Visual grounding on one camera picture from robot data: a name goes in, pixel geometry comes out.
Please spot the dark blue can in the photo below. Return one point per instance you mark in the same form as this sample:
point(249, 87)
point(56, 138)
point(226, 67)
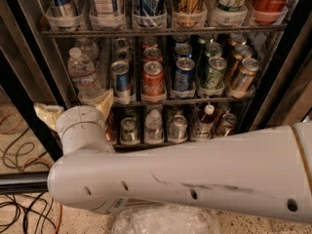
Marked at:
point(183, 50)
point(183, 79)

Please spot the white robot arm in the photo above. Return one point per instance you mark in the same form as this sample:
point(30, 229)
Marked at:
point(265, 172)

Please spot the bottom gold can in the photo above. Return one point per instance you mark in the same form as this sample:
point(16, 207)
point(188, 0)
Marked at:
point(225, 125)

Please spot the front green soda can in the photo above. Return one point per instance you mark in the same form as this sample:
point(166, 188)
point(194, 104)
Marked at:
point(211, 80)

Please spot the red cola can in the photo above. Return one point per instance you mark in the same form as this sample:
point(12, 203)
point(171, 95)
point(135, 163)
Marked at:
point(152, 54)
point(153, 87)

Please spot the top wire shelf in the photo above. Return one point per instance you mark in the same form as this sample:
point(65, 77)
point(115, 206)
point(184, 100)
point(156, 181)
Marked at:
point(163, 32)

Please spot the front gold can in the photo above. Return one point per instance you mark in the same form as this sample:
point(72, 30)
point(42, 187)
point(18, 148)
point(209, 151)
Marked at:
point(243, 77)

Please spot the front blue silver can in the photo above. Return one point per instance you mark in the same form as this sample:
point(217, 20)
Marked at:
point(121, 80)

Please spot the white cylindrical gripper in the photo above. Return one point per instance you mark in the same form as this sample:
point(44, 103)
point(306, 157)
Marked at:
point(79, 118)

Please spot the clear water bottle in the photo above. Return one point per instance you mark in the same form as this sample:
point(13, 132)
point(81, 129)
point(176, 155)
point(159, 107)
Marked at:
point(84, 76)
point(88, 47)

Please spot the top gold tall can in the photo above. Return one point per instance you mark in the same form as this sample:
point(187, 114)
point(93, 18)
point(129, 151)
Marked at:
point(189, 13)

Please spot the front red cola can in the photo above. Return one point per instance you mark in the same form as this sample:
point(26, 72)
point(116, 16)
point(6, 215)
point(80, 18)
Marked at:
point(153, 87)

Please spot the clear plastic bag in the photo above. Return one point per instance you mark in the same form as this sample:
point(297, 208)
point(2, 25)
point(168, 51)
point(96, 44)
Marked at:
point(167, 219)

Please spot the bottom small water bottle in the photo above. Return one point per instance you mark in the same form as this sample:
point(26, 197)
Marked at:
point(153, 128)

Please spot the bottom green silver can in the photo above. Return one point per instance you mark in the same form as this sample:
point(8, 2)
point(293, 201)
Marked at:
point(129, 131)

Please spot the open glass fridge door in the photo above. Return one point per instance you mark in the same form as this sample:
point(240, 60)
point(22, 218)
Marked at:
point(28, 147)

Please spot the front dark blue can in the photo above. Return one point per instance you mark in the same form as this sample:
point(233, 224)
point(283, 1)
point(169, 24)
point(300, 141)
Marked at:
point(183, 79)

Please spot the bottom juice bottle white cap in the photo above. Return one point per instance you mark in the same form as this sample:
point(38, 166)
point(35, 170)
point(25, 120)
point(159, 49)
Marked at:
point(203, 122)

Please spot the green soda can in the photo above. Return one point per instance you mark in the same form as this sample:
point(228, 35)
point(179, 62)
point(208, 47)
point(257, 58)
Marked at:
point(211, 80)
point(213, 49)

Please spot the right glass fridge door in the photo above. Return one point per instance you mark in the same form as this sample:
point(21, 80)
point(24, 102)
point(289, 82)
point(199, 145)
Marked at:
point(284, 97)

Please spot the middle wire shelf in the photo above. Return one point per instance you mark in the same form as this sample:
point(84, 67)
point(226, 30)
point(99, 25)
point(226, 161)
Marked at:
point(119, 103)

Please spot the stainless steel fridge cabinet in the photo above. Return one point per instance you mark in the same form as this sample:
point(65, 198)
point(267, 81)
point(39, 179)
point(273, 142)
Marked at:
point(40, 62)

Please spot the bottom red can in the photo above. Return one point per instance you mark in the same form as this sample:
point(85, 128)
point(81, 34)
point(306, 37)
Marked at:
point(110, 129)

